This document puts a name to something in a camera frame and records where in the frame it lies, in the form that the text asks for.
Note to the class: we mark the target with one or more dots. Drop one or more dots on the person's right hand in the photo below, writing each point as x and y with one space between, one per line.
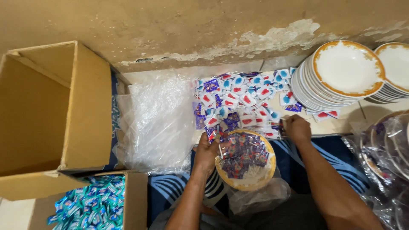
297 128

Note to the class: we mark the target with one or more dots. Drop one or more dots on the person's left hand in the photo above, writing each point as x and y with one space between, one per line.
206 152

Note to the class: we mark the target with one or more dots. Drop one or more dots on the person's left fingers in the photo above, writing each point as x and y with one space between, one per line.
216 143

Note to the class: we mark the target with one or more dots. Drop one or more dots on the person's right fingers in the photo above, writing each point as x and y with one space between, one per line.
285 123

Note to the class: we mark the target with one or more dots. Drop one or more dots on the red sachet with stick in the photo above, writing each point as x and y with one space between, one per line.
274 126

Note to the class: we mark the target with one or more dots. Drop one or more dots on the heap of purple sachets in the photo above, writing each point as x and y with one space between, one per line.
244 155

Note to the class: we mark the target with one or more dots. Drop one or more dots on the bunch of white sticks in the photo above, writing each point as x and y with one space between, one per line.
252 172

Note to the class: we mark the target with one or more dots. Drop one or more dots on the pile of red blue sachets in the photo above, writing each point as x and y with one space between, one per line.
242 99

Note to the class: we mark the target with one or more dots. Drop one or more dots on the white plate with orange rim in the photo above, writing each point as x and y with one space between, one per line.
252 180

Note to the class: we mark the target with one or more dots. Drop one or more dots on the blue striped mat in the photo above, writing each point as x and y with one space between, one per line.
326 163

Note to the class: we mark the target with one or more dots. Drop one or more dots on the clear plastic bag heap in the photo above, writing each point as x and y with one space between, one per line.
158 124

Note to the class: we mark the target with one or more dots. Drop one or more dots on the stack of white orange-rimmed plates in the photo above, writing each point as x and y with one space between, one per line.
391 75
338 76

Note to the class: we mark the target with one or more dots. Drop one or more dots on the plastic-wrapped plates heap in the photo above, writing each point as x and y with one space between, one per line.
385 166

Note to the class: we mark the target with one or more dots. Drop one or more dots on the cardboard box of teal packets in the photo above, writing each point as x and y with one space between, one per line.
92 204

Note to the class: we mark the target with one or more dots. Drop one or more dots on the large empty cardboard box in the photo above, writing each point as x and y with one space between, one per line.
54 118

